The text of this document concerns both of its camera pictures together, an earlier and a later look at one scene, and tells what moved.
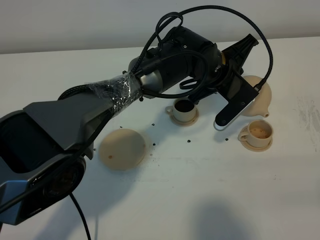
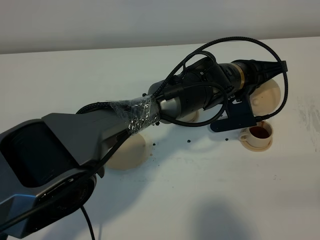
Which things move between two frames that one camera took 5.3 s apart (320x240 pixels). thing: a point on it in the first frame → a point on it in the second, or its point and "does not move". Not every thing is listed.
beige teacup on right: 259,134 does not move
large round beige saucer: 122,149 does not move
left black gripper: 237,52 → 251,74
